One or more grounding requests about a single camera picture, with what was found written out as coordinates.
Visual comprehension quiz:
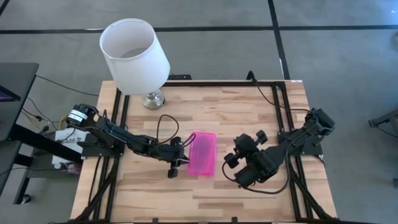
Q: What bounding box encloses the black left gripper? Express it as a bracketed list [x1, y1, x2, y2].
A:
[152, 144, 190, 179]

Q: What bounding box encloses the pink lidded clear supply box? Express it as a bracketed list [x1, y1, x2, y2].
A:
[187, 131, 218, 177]

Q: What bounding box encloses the clear plastic storage box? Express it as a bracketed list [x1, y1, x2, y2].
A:
[73, 80, 340, 224]

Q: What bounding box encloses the white printed cardboard box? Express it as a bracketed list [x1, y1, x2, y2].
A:
[51, 128, 87, 166]

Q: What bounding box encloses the black power strip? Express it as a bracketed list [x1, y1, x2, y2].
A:
[169, 73, 193, 81]

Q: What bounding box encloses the white shade silver table lamp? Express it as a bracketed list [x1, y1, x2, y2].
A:
[99, 17, 171, 111]

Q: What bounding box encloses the black desk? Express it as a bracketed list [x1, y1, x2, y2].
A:
[0, 62, 40, 197]

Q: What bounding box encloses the dark laptop screen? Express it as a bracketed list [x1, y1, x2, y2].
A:
[0, 85, 22, 103]

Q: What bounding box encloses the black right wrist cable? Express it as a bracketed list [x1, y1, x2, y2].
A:
[222, 149, 292, 195]

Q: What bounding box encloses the black power cable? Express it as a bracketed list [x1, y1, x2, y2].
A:
[246, 70, 312, 113]

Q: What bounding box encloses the long black cable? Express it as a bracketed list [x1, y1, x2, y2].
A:
[35, 74, 100, 97]

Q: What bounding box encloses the black desk leg frame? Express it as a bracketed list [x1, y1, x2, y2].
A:
[9, 123, 85, 205]

